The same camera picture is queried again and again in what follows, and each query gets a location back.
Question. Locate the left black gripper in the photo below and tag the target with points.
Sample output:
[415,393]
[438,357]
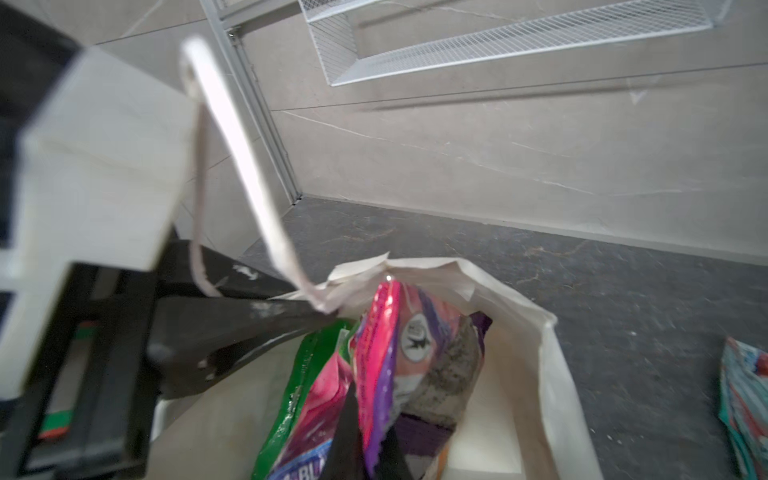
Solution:
[157,336]

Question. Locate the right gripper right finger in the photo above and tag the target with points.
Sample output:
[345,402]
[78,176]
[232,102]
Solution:
[392,463]

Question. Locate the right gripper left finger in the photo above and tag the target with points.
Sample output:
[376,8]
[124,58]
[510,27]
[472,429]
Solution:
[345,459]

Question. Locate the purple snack pack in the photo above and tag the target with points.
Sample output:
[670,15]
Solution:
[417,360]

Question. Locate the green snack pack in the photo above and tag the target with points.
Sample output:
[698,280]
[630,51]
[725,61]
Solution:
[314,351]

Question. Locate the white floral paper bag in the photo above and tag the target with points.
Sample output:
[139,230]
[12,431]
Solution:
[529,364]

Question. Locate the teal red snack bag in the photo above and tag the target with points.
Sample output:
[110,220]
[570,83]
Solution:
[743,405]

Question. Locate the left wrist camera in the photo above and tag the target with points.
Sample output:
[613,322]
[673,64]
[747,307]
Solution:
[101,171]

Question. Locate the white wire mesh basket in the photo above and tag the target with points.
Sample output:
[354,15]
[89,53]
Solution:
[334,39]

